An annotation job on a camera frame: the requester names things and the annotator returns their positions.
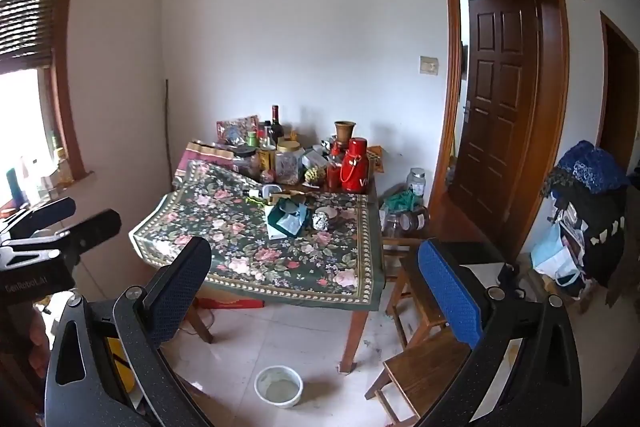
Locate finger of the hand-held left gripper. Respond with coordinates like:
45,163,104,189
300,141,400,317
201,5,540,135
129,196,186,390
0,208,122,269
0,197,77,240

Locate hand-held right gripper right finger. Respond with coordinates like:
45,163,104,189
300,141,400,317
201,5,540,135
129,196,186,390
417,237,596,427

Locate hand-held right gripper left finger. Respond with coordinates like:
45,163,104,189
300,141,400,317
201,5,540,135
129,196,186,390
44,236,216,427

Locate green tissue box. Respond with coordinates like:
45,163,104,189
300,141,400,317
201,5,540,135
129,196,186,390
266,199,308,240

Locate white plastic basin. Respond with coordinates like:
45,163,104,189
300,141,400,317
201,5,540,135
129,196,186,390
254,365,304,409

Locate person's left hand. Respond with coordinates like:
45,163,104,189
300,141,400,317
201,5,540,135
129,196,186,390
26,312,53,388

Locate red cardboard box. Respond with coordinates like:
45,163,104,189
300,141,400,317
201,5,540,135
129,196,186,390
192,289,266,310

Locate glass jar dark lid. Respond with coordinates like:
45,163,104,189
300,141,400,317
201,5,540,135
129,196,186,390
382,209,431,238

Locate yellow plastic container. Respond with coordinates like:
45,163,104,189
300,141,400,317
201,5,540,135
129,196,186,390
102,334,136,395

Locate floral green tablecloth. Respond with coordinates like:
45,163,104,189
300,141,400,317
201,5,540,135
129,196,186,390
129,159,385,312

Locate wooden table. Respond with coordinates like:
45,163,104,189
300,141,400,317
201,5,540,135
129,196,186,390
172,142,386,375

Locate green plastic bag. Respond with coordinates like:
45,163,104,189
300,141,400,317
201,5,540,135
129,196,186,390
382,189,426,215

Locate light blue plastic bag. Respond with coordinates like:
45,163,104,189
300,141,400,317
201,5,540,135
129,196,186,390
530,222,583,298

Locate clear jar white lid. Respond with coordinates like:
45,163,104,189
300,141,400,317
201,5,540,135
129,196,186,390
406,168,427,202

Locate thin wooden stick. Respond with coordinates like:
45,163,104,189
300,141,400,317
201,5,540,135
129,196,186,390
164,79,174,192

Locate striped maroon cloth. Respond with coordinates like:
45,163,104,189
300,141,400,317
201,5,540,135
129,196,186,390
172,141,241,178

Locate dark-lidded jar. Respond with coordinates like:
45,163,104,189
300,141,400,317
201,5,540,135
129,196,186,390
235,147,261,180

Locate red thermos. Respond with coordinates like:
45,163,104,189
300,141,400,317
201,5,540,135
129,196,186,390
340,137,373,194

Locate amber bottle yellow label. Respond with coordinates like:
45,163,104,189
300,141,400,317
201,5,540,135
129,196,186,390
259,144,277,182

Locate red sauce bottle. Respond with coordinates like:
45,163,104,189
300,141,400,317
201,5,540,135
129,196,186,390
326,152,343,190

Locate clear jar gold lid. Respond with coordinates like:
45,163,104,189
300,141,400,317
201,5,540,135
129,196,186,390
275,140,306,185

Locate plastic wrapped package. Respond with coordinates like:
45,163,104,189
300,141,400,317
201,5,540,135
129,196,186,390
216,116,261,145

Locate blue lace cloth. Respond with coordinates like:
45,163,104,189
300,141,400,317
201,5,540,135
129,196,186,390
556,139,632,195

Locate brown ceramic vase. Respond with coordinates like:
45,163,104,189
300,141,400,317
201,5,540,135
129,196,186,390
334,121,357,152

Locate brown panel door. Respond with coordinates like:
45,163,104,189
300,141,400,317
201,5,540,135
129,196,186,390
452,0,543,235

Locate wooden window frame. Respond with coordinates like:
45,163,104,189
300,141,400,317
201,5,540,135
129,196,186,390
37,0,97,188

